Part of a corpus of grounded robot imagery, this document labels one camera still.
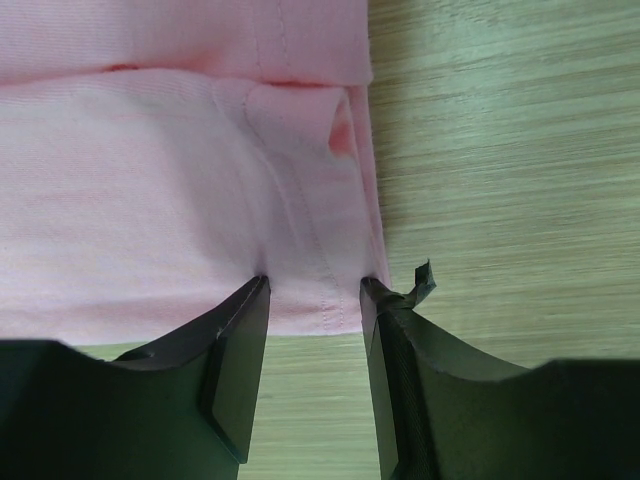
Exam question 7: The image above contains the pink t-shirt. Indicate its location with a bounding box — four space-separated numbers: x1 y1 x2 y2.
1 1 389 345

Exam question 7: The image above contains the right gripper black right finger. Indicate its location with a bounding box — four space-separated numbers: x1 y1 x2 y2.
360 265 639 479

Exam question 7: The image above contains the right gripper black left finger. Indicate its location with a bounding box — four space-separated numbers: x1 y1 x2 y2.
1 277 270 479

